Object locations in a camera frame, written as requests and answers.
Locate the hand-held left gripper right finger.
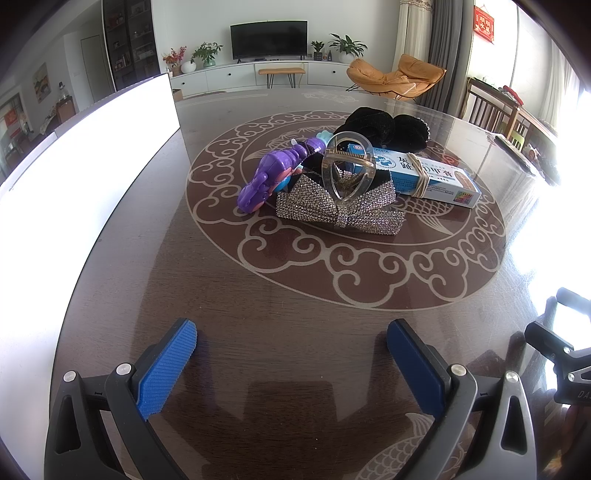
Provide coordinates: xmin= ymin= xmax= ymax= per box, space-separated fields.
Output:
xmin=387 ymin=318 xmax=539 ymax=480

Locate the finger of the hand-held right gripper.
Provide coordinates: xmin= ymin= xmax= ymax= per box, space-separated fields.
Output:
xmin=545 ymin=287 xmax=591 ymax=324
xmin=524 ymin=320 xmax=591 ymax=370

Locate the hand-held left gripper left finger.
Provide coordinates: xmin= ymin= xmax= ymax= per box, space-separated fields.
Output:
xmin=44 ymin=318 xmax=198 ymax=480

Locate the dark patterned desktop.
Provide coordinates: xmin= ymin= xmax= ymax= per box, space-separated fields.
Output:
xmin=46 ymin=85 xmax=591 ymax=480

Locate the blue and white carton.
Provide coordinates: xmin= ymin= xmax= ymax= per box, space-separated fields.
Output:
xmin=348 ymin=142 xmax=482 ymax=209

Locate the beige rubber band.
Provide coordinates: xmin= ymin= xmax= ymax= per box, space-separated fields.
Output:
xmin=407 ymin=154 xmax=433 ymax=199

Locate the silver rhinestone hair bow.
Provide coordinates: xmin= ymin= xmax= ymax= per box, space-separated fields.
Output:
xmin=276 ymin=170 xmax=404 ymax=237

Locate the clear plastic hair claw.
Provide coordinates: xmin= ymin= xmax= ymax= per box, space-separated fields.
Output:
xmin=320 ymin=131 xmax=376 ymax=205

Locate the dark wooden chair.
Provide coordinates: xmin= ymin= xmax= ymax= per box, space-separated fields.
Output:
xmin=464 ymin=77 xmax=532 ymax=141

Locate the purple plastic toy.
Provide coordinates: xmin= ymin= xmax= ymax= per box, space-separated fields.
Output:
xmin=237 ymin=137 xmax=328 ymax=214

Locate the black bead-edged hair bow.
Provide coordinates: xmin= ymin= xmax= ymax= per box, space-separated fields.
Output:
xmin=389 ymin=113 xmax=430 ymax=154

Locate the black velvet scrunchie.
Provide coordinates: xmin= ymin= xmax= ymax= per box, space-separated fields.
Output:
xmin=333 ymin=106 xmax=396 ymax=140

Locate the grey curtain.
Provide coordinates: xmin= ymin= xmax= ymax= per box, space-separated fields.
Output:
xmin=427 ymin=0 xmax=476 ymax=116

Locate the wooden side table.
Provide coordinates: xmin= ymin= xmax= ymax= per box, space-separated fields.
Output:
xmin=55 ymin=95 xmax=77 ymax=123

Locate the orange lounge chair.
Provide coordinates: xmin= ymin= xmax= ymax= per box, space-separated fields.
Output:
xmin=346 ymin=54 xmax=447 ymax=101

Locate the white television cabinet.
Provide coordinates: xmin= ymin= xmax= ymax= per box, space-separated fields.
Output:
xmin=168 ymin=60 xmax=356 ymax=94

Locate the white door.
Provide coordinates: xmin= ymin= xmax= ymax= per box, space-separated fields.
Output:
xmin=81 ymin=34 xmax=110 ymax=103

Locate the red flower bouquet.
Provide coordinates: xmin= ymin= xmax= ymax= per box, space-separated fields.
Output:
xmin=163 ymin=46 xmax=188 ymax=77

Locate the white sheer curtain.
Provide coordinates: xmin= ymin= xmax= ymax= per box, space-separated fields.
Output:
xmin=399 ymin=0 xmax=432 ymax=65

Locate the green potted plant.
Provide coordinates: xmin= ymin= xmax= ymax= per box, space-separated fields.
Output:
xmin=191 ymin=41 xmax=223 ymax=69

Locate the wooden bench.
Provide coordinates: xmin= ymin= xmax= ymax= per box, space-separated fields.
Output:
xmin=258 ymin=67 xmax=306 ymax=89

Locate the large leafy potted plant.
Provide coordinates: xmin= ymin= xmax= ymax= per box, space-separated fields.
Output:
xmin=328 ymin=33 xmax=369 ymax=64

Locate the dark display cabinet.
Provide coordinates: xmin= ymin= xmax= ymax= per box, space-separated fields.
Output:
xmin=102 ymin=0 xmax=155 ymax=91

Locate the black television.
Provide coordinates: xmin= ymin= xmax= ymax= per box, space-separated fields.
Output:
xmin=230 ymin=20 xmax=308 ymax=61

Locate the red wall hanging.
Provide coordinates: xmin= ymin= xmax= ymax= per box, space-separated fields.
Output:
xmin=474 ymin=6 xmax=495 ymax=44

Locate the framed wall painting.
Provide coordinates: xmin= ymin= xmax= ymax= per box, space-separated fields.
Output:
xmin=32 ymin=63 xmax=51 ymax=103

